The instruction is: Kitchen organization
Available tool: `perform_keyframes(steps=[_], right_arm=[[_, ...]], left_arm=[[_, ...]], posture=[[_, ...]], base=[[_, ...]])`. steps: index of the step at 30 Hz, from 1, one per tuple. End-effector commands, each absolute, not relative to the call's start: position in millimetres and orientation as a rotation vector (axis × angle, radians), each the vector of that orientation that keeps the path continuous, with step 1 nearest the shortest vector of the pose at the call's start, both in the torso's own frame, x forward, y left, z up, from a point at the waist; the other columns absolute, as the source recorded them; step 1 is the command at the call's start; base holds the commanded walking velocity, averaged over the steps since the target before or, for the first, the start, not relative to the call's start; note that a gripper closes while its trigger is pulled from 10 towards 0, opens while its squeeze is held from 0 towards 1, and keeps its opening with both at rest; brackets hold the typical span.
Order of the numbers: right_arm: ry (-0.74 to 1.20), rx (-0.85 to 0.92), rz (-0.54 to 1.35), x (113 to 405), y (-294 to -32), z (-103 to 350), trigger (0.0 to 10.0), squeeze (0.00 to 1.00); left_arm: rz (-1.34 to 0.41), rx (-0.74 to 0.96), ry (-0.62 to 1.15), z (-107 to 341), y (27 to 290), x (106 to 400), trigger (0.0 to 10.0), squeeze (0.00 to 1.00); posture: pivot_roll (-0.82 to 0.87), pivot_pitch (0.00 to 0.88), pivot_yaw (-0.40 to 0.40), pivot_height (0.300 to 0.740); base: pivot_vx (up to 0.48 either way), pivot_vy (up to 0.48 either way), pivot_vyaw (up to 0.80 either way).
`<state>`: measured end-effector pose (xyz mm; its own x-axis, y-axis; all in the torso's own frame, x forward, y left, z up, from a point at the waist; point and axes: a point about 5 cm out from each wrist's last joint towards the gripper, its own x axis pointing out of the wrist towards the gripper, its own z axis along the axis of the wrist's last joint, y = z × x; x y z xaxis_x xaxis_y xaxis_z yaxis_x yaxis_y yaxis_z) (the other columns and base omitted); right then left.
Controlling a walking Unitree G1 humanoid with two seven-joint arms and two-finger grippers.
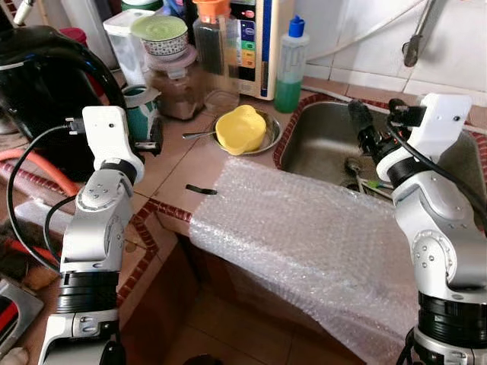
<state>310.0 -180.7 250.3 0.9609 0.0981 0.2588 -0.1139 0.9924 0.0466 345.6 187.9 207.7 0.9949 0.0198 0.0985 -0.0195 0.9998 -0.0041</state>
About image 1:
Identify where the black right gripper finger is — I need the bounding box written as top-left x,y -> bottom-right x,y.
348,99 -> 374,134

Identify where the steel faucet spout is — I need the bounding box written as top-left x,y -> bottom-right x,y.
402,0 -> 450,68

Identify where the brown powder jar pink lid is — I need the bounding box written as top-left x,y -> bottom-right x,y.
145,46 -> 206,121

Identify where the yellow plastic bowl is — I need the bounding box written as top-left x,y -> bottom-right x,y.
215,105 -> 268,155

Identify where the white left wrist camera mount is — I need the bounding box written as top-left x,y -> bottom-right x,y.
81,106 -> 145,164

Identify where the orange lid clear jar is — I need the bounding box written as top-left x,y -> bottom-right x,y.
192,0 -> 233,77

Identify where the black tape strip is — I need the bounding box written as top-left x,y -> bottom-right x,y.
185,183 -> 218,195

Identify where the patterned bowl green lid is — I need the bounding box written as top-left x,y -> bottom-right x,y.
129,15 -> 189,56

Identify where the beige water purifier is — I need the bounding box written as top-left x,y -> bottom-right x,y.
221,0 -> 296,101

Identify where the clear bubble wrap sheet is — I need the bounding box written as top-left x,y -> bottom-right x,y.
186,156 -> 487,364

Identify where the empty steel sink basin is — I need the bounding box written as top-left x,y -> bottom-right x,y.
274,95 -> 487,206

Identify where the round steel plate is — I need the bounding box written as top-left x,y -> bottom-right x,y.
209,109 -> 282,157

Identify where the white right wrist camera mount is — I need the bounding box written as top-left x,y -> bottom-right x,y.
396,94 -> 473,164

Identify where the white lidded clear pitcher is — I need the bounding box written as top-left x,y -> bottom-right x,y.
103,9 -> 157,86

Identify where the green dish soap bottle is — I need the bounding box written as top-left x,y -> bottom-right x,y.
274,15 -> 310,114

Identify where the steel spoon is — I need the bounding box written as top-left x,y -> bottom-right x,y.
181,129 -> 218,141

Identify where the dark red plastic container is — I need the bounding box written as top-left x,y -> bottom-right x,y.
59,27 -> 88,48

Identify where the thin white tube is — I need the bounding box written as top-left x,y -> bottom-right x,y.
304,0 -> 427,63

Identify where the clear glass tumbler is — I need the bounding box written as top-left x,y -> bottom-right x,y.
202,87 -> 240,115

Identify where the teal ceramic mug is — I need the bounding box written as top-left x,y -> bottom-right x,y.
120,84 -> 163,141

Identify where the black round kitchen appliance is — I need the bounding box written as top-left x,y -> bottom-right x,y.
0,25 -> 126,183

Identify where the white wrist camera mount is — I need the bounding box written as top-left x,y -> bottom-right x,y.
81,106 -> 145,164
396,94 -> 473,164

